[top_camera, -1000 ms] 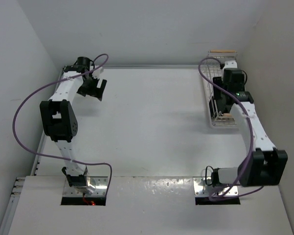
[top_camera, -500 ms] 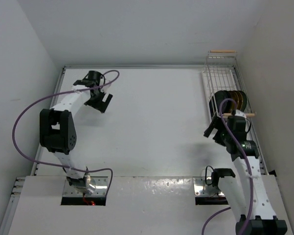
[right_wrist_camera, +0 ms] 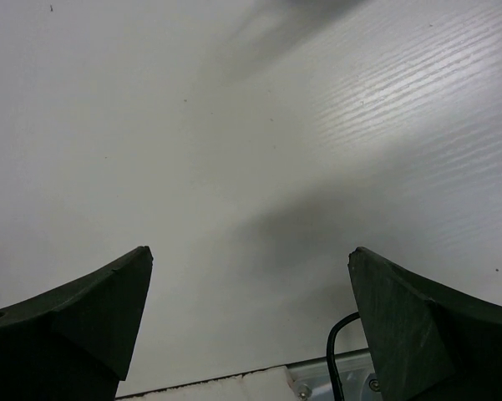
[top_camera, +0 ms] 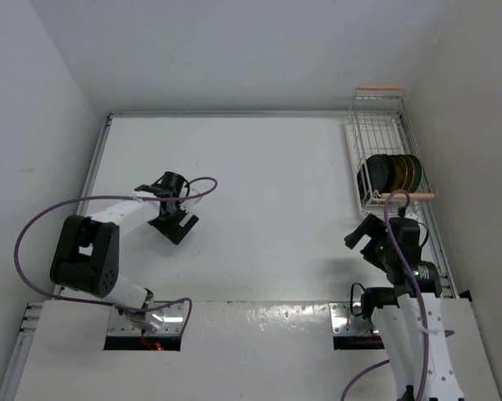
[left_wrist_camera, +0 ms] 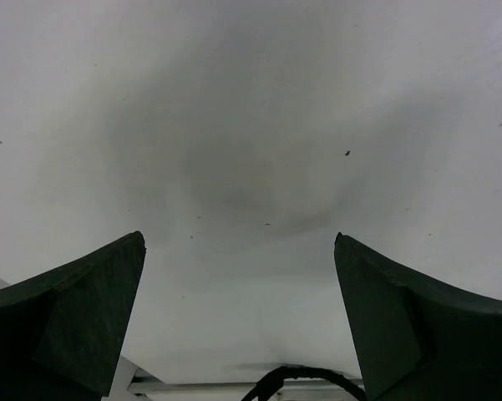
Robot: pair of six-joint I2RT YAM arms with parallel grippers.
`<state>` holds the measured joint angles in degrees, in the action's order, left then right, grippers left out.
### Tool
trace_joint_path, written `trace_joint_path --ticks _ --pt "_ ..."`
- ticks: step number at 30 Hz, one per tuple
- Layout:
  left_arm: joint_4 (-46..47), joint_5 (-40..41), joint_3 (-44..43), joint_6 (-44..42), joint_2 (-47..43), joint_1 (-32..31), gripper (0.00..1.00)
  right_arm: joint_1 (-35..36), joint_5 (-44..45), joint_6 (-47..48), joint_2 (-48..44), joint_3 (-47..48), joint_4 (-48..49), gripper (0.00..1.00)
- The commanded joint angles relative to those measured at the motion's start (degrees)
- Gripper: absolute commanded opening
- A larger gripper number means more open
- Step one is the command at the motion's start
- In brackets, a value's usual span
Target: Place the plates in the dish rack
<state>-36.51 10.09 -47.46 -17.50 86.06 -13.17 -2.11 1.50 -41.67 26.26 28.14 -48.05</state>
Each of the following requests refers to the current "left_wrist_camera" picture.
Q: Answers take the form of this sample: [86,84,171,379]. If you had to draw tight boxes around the black braided cable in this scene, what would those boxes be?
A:
[241,364,367,401]

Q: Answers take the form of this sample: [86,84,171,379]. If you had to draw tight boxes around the aluminium table frame rail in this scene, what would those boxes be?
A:
[106,357,367,400]

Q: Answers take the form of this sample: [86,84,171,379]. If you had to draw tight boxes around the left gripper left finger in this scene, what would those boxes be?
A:
[0,231,146,400]

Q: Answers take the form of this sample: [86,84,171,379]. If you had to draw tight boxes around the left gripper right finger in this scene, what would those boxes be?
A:
[334,234,502,400]

